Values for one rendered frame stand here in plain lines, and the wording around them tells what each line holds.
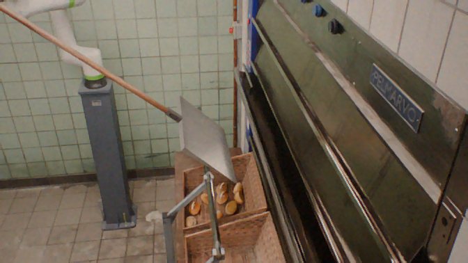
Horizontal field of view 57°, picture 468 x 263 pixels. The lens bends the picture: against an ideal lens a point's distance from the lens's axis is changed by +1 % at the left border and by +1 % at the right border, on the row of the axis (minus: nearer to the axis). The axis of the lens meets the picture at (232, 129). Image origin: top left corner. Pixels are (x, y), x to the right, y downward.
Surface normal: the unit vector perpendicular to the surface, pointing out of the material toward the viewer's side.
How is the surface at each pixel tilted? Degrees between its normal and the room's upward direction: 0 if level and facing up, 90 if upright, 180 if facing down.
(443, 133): 90
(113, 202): 90
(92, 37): 90
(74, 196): 0
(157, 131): 90
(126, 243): 0
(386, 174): 70
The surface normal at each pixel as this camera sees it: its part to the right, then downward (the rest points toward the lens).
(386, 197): -0.93, -0.23
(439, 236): -0.99, 0.07
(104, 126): 0.14, 0.51
